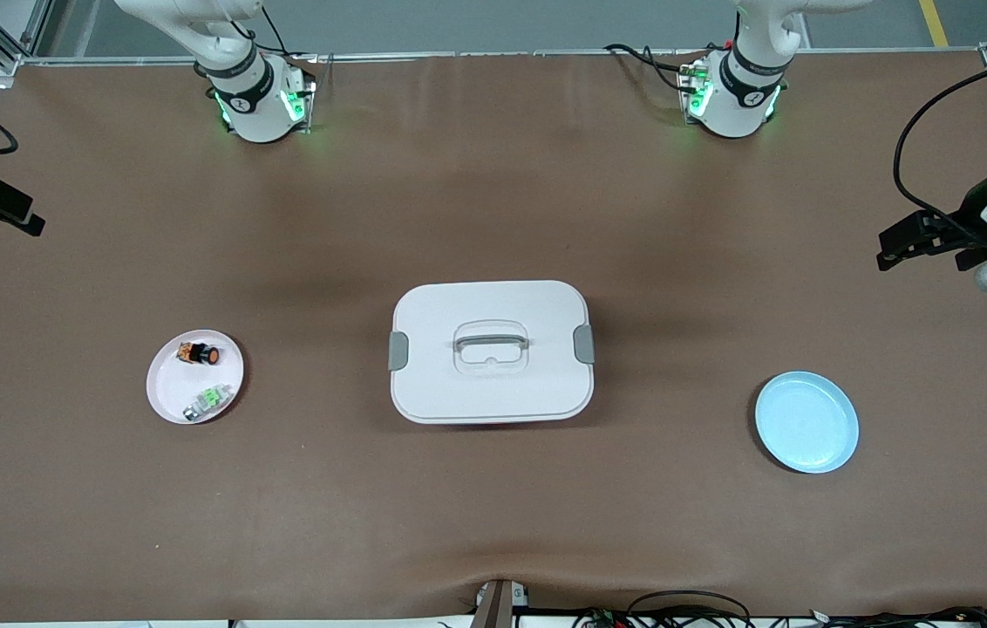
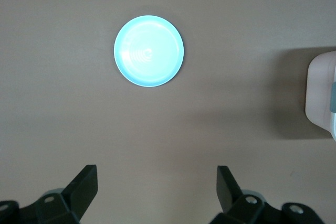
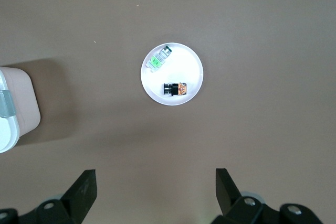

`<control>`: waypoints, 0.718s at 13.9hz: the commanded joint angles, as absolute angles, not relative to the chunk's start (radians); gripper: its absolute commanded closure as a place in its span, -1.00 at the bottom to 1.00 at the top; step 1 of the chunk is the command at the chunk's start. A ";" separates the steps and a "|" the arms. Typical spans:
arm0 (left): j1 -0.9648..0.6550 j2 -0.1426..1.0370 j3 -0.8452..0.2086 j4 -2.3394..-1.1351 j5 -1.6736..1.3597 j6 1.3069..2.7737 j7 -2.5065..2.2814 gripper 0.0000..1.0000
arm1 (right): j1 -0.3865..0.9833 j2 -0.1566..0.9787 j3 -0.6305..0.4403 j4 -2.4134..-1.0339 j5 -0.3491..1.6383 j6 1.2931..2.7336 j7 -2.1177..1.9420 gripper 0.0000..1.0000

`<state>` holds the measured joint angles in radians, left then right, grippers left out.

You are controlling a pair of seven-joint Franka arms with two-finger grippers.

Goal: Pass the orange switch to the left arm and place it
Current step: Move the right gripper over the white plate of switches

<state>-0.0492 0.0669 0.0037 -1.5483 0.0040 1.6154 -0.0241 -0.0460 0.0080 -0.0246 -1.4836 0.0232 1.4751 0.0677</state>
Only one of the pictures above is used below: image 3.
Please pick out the orange and black push-button switch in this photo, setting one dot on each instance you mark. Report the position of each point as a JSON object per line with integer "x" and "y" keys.
{"x": 175, "y": 89}

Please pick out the green and white push-button switch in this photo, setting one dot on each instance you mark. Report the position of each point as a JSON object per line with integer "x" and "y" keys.
{"x": 157, "y": 61}

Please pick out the white lidded storage box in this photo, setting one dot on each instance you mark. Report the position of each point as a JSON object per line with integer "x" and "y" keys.
{"x": 21, "y": 98}

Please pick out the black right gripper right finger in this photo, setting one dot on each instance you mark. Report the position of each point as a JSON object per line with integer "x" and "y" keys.
{"x": 231, "y": 200}

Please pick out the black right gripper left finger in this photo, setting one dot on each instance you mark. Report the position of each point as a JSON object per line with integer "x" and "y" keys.
{"x": 76, "y": 200}

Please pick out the pink round plate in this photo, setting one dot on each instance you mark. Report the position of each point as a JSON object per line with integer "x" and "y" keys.
{"x": 183, "y": 66}

